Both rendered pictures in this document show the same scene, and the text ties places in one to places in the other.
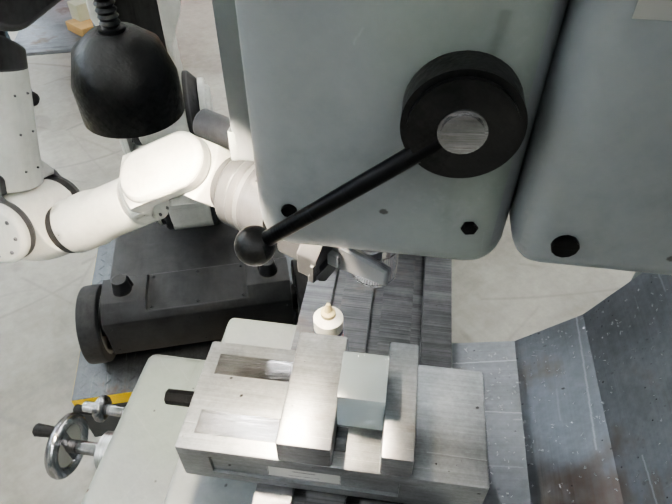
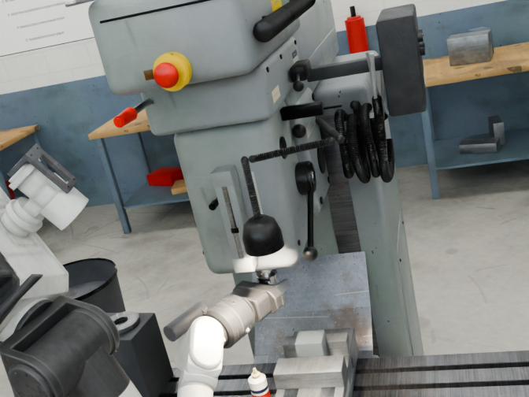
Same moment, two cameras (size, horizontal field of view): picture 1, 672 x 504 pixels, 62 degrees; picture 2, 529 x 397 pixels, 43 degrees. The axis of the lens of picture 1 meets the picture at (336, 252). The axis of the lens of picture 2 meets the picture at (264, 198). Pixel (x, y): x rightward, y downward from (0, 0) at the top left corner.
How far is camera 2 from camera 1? 1.29 m
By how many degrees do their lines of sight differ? 70
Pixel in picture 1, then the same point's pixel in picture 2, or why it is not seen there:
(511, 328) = not seen: outside the picture
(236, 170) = (223, 309)
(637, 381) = (303, 290)
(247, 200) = (241, 310)
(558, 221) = (318, 194)
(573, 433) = (317, 326)
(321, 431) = (334, 358)
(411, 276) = not seen: hidden behind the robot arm
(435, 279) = not seen: hidden behind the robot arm
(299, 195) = (297, 234)
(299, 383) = (307, 369)
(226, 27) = (242, 213)
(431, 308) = (236, 371)
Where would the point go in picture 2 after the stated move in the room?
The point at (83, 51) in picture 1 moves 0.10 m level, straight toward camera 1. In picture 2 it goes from (268, 222) to (318, 205)
